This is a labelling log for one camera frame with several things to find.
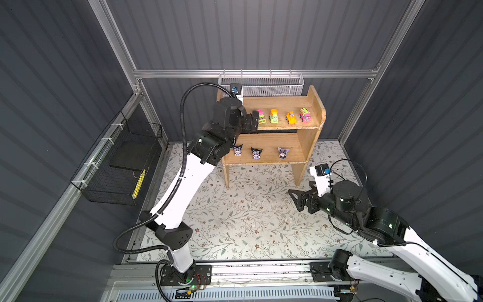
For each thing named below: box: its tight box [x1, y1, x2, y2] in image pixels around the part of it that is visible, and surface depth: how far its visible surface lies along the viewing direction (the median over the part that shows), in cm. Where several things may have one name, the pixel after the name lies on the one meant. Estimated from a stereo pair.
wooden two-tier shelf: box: [216, 85, 327, 189], surface depth 80 cm
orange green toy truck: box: [269, 108, 279, 124], surface depth 69 cm
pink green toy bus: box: [298, 106, 312, 123], surface depth 70 cm
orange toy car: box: [284, 110, 297, 125], surface depth 69 cm
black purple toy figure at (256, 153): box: [250, 145, 263, 161], surface depth 82 cm
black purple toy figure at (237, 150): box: [232, 144, 243, 157], surface depth 85 cm
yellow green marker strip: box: [132, 168, 146, 199], surface depth 71 cm
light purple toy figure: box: [277, 146, 290, 160], surface depth 83 cm
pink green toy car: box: [256, 109, 267, 124], surface depth 69 cm
